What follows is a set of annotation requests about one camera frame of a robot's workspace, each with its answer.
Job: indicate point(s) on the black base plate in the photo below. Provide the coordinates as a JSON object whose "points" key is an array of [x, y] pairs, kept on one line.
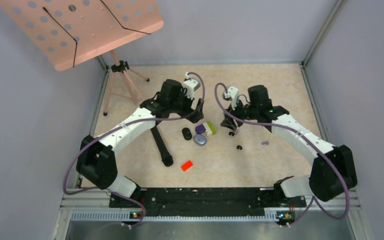
{"points": [[207, 201]]}

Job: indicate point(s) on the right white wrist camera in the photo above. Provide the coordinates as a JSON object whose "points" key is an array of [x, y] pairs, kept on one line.
{"points": [[232, 95]]}

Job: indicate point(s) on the red block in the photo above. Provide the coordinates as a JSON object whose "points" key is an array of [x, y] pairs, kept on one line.
{"points": [[187, 165]]}

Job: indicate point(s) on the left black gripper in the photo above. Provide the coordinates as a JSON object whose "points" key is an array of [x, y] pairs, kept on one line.
{"points": [[192, 115]]}

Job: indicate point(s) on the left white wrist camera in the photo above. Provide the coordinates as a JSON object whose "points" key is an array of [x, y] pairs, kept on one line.
{"points": [[191, 85]]}

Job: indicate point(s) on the silver blue earbud case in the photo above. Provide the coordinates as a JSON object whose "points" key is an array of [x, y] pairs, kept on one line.
{"points": [[200, 139]]}

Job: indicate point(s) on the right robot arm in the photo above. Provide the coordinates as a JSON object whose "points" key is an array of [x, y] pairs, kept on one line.
{"points": [[332, 167]]}

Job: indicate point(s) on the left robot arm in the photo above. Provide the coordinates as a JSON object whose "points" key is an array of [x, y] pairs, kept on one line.
{"points": [[97, 157]]}

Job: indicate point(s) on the purple white green block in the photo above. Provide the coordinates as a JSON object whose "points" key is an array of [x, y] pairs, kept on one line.
{"points": [[207, 128]]}

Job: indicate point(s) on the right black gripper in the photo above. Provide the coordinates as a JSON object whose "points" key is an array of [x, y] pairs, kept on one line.
{"points": [[229, 122]]}

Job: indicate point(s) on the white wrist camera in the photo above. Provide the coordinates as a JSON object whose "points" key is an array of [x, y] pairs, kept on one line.
{"points": [[191, 85], [232, 95]]}

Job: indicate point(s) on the pink perforated music stand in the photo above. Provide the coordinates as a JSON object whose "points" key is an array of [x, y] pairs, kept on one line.
{"points": [[70, 32]]}

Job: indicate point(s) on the closed black earbud case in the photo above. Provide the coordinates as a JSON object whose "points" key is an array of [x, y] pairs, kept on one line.
{"points": [[186, 133]]}

